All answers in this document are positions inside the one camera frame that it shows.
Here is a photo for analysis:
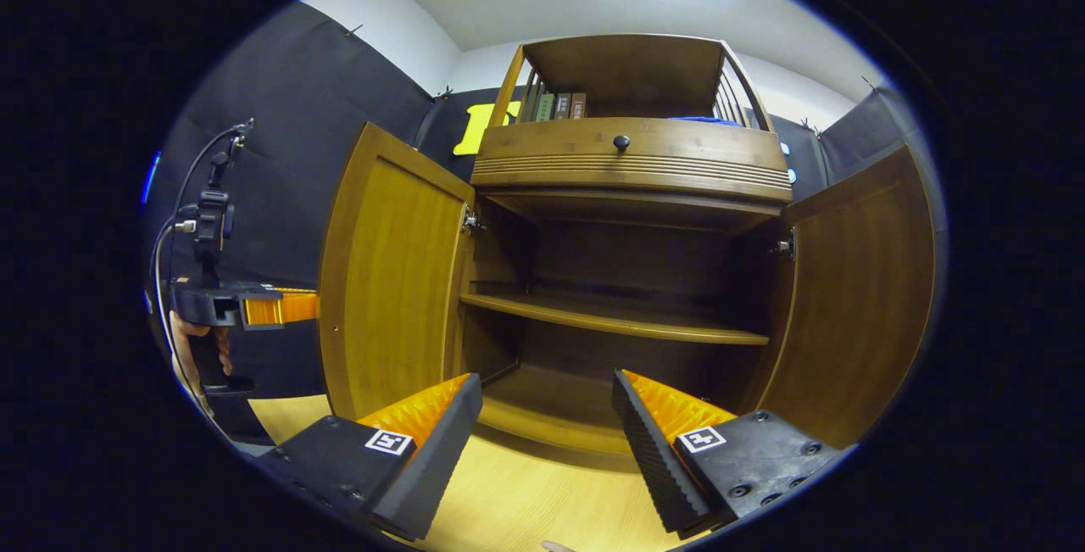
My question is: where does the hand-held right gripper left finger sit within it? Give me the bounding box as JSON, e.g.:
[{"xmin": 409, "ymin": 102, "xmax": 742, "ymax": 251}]
[{"xmin": 254, "ymin": 374, "xmax": 484, "ymax": 543}]

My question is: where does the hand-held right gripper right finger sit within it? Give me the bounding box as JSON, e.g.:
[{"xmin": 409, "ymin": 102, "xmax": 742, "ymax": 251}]
[{"xmin": 612, "ymin": 370, "xmax": 853, "ymax": 540}]

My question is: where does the black backdrop cloth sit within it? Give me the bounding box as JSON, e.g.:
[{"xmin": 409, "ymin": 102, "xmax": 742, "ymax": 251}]
[{"xmin": 140, "ymin": 1, "xmax": 946, "ymax": 443}]

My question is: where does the wooden cabinet door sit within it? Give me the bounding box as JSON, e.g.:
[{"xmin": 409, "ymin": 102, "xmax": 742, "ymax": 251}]
[
  {"xmin": 318, "ymin": 121, "xmax": 477, "ymax": 421},
  {"xmin": 754, "ymin": 143, "xmax": 938, "ymax": 451}
]

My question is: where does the black cable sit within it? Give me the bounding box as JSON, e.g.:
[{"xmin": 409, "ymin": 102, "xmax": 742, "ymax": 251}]
[{"xmin": 151, "ymin": 120, "xmax": 255, "ymax": 417}]

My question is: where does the wooden drawer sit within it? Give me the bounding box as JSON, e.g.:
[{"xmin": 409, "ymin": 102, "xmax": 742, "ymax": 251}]
[{"xmin": 470, "ymin": 117, "xmax": 793, "ymax": 204}]

